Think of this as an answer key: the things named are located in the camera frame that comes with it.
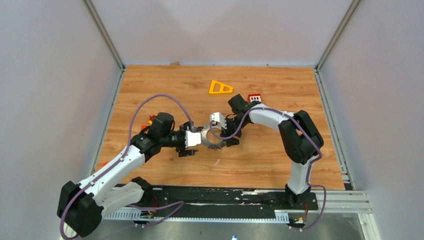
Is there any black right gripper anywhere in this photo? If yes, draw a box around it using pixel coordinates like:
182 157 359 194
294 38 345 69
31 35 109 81
219 116 249 147

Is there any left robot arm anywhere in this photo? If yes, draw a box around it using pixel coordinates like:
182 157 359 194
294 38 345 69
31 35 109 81
57 112 202 239

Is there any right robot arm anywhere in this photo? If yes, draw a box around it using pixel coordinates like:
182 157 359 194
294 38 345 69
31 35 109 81
220 94 324 209

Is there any red toy window block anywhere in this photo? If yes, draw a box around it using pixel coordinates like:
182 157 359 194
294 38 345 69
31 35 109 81
247 93 263 103

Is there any toy brick car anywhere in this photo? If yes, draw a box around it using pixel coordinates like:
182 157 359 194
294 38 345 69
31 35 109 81
148 115 157 125

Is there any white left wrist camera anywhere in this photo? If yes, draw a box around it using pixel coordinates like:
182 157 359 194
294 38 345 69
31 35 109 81
184 130 202 149

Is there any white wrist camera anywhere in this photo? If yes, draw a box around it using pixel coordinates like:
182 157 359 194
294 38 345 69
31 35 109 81
184 130 202 149
209 112 227 130

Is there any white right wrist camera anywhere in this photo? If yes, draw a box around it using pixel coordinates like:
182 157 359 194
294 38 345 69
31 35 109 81
209 112 227 130

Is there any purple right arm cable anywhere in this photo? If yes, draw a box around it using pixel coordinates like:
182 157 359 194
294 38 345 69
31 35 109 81
209 106 328 232

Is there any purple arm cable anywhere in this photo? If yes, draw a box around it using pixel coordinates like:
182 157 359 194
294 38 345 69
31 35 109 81
209 106 328 232
59 94 194 240

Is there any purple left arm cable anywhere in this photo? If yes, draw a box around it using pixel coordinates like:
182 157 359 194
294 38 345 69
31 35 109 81
59 94 194 240

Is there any yellow triangular toy frame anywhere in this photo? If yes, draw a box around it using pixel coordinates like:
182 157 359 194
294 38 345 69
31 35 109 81
208 80 234 95

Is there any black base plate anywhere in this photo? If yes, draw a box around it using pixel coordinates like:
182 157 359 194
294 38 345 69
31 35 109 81
135 186 319 221

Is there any white slotted cable duct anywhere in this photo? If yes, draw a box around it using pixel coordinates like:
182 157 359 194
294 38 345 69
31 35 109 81
105 208 290 224

